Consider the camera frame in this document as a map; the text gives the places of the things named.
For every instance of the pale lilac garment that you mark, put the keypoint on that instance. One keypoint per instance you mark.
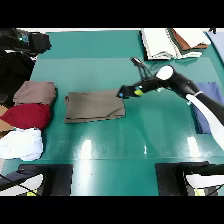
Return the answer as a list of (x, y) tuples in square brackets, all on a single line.
[(217, 45)]

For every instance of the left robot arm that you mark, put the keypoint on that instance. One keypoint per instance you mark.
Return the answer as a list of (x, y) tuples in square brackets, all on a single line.
[(20, 181)]

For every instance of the mauve folded garment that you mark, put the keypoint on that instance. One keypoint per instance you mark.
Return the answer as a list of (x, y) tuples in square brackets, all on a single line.
[(35, 92)]

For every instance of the blue garment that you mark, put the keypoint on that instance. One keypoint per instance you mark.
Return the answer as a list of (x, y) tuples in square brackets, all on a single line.
[(213, 91)]

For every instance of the red folded garment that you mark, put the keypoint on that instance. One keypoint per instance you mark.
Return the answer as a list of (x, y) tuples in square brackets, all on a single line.
[(28, 115)]

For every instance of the tan garment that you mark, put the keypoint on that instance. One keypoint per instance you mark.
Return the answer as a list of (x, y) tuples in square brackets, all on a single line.
[(3, 125)]

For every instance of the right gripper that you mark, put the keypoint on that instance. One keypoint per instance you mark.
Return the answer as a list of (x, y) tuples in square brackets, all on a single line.
[(130, 91)]

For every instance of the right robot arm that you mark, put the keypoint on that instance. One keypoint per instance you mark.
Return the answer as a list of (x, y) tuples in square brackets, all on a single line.
[(181, 83)]

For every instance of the rust brown folded garment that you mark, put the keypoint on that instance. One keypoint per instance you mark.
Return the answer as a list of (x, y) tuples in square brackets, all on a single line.
[(186, 44)]

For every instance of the cream folded garment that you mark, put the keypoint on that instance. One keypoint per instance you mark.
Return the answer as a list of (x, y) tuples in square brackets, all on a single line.
[(191, 36)]

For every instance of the dark green folded garment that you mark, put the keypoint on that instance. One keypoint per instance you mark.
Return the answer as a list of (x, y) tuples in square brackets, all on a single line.
[(176, 46)]

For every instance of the brown shirt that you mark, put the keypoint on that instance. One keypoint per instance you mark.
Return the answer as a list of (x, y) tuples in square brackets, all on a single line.
[(95, 106)]

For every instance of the white folded garment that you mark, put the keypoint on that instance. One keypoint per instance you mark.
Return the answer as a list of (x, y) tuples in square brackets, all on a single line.
[(21, 144), (158, 43)]

